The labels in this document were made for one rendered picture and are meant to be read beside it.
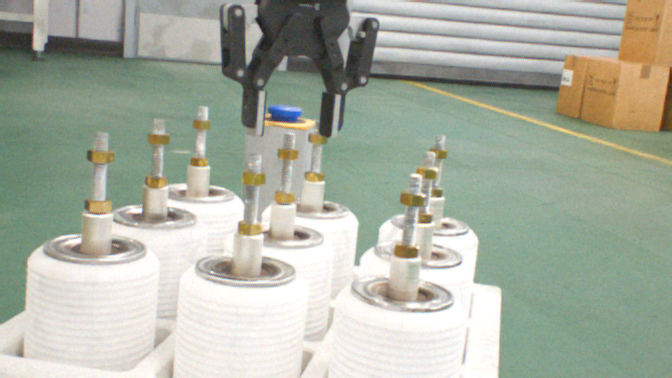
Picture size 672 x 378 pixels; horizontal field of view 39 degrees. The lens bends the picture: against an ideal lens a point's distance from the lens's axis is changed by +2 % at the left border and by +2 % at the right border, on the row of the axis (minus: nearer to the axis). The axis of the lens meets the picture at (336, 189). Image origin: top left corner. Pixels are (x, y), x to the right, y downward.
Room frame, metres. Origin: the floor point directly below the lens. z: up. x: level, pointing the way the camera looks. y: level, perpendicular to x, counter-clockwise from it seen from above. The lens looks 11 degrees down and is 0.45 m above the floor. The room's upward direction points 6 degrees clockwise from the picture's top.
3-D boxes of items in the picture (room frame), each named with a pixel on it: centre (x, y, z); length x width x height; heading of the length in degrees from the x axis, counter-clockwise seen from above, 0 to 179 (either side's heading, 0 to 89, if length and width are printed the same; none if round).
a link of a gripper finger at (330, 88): (0.82, 0.00, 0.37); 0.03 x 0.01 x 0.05; 119
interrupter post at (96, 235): (0.70, 0.18, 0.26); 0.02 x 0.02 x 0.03
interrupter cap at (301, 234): (0.79, 0.04, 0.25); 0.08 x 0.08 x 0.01
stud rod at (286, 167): (0.79, 0.04, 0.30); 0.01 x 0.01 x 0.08; 41
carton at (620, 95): (4.54, -1.31, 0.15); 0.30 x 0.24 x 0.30; 15
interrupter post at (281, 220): (0.79, 0.04, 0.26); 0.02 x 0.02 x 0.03
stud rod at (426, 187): (0.78, -0.07, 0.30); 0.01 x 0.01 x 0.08; 47
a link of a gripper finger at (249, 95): (0.77, 0.08, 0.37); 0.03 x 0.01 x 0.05; 119
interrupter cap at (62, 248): (0.70, 0.18, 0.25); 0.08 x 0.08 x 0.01
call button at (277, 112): (1.09, 0.07, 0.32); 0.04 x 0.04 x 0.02
